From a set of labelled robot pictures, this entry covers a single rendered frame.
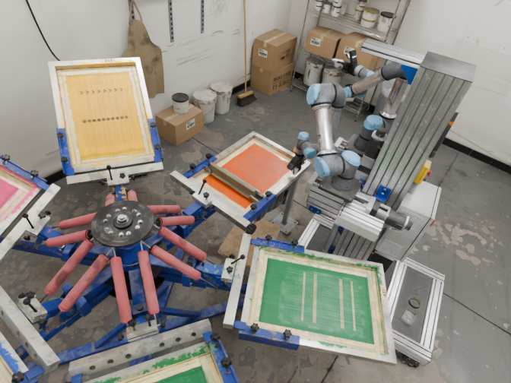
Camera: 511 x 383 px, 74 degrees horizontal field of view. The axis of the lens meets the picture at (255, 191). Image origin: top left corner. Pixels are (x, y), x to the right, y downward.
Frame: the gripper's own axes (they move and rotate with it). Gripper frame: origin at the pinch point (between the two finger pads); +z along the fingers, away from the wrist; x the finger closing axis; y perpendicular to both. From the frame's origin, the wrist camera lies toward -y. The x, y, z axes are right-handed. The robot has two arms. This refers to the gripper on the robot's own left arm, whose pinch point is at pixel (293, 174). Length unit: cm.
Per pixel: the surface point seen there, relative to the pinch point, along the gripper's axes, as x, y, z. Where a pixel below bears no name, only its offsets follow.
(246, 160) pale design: 38.2, -7.8, 5.4
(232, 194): 22.0, -43.1, 5.1
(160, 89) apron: 221, 57, 46
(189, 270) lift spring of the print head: -7, -110, -11
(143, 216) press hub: 23, -112, -32
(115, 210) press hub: 35, -119, -33
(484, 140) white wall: -110, 327, 87
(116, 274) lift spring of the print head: 10, -139, -24
